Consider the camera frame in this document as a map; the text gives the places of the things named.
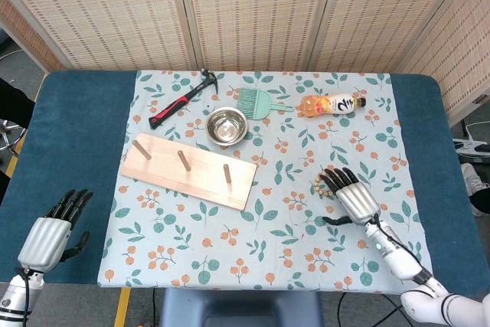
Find wooden bead bracelet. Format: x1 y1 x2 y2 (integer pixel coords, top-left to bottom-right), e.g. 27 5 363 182
313 173 340 201

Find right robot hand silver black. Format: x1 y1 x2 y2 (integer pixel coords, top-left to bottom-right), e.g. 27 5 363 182
322 167 382 227

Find chrome stool base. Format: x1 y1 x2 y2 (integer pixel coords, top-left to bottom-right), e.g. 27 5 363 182
0 119 26 159

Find woven folding screen panel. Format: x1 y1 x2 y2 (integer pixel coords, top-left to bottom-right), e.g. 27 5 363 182
0 0 192 71
305 0 478 74
397 0 490 125
175 0 340 72
0 0 64 72

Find blue table cover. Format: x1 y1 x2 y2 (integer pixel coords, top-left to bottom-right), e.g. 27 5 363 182
0 69 479 289

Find green plastic brush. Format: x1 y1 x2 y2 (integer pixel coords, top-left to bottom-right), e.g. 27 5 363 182
236 88 295 120

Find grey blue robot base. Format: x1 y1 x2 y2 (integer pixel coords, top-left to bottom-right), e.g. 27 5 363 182
158 287 323 327

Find red black claw hammer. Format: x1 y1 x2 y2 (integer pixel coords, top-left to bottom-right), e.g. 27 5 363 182
148 69 220 130

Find orange drink bottle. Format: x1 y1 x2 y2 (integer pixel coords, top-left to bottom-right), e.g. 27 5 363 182
298 90 368 119

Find black bulky object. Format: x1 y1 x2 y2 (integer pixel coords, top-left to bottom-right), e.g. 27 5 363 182
0 77 36 131

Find white office chair base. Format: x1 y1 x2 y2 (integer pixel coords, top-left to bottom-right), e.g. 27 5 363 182
453 118 490 159

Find stainless steel bowl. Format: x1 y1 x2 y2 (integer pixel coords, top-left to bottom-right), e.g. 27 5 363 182
205 106 249 147

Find floral tablecloth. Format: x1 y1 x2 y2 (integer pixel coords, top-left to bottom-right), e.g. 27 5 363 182
96 69 438 296

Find wooden board with three pegs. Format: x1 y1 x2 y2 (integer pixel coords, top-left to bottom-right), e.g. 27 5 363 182
121 132 258 211

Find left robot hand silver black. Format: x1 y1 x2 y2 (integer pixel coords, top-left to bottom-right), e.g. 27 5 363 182
17 188 94 273

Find white sneaker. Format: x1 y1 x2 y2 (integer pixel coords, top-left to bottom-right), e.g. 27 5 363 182
460 163 490 195

